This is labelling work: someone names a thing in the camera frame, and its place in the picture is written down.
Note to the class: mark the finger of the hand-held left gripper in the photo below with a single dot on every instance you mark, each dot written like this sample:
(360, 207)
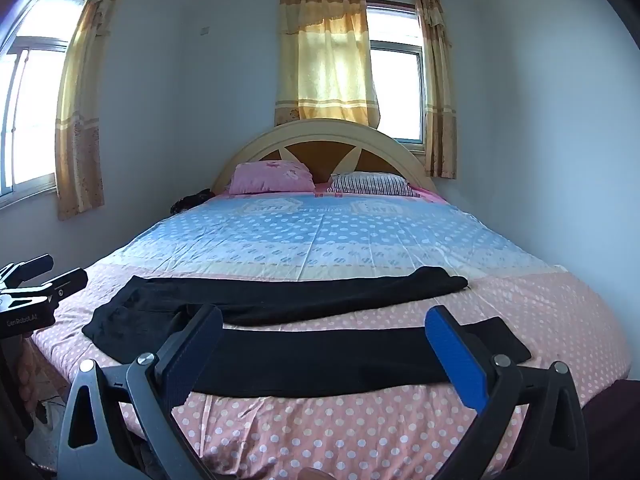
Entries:
(70, 280)
(36, 263)

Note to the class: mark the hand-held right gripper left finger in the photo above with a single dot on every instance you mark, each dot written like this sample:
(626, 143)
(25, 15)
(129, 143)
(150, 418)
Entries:
(199, 342)

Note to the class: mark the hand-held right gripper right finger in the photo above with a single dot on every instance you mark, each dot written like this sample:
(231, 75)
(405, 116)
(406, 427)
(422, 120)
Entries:
(456, 355)

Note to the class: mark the black pants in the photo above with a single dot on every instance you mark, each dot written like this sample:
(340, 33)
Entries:
(300, 360)

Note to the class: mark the window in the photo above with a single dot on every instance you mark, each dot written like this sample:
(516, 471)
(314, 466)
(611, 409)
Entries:
(397, 90)
(30, 110)

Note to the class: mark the yellow curtain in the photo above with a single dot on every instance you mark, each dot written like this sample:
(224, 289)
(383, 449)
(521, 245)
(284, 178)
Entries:
(325, 60)
(82, 110)
(440, 90)

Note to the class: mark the pink and blue dotted bedsheet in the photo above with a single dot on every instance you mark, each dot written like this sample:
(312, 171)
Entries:
(325, 240)

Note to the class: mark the dark maroon cloth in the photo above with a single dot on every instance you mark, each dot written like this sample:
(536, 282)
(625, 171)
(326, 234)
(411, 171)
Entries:
(612, 430)

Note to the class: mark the pink pillow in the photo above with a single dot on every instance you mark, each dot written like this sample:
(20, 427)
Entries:
(270, 177)

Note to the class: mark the striped pillow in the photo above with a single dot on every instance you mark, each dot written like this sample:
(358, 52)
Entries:
(372, 183)

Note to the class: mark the cream arched wooden headboard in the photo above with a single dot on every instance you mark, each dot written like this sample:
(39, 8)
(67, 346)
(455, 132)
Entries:
(320, 157)

